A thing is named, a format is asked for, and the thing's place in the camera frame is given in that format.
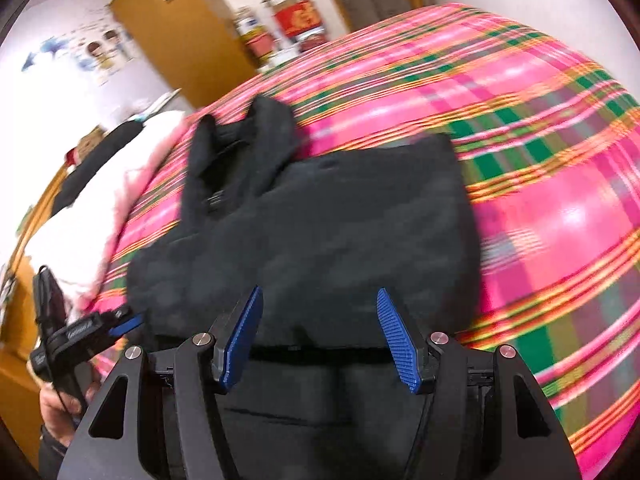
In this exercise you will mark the pink plaid bed sheet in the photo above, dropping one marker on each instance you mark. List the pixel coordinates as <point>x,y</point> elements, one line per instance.
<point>525,125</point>

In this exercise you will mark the cartoon wall stickers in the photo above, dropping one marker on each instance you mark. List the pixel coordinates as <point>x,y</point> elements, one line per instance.
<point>100,50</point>

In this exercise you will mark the black puffer jacket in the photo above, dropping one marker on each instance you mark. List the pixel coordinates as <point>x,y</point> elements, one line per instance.
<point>325,220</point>

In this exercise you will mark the red gift box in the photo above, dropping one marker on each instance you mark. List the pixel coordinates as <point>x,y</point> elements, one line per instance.
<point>297,19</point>

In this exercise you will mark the wooden headboard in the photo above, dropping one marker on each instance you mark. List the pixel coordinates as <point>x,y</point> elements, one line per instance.
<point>175,45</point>

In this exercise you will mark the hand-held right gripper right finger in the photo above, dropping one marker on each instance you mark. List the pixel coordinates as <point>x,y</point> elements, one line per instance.
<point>400,340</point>

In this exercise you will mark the black cloth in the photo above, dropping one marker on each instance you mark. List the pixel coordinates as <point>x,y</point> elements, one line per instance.
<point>95,160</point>

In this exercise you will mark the stacked snack containers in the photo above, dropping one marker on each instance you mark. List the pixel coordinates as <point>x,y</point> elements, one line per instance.
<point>255,35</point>

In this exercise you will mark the white duvet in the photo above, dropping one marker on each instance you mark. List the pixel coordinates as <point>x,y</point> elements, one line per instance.
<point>100,205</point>

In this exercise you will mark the person's left hand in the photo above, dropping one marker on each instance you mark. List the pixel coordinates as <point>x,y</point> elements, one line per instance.
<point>52,410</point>

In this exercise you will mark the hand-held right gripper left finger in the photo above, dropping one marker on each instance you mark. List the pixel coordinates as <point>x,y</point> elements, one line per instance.
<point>240,340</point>

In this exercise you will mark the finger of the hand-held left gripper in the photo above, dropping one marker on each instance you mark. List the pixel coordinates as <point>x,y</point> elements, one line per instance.
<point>125,324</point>

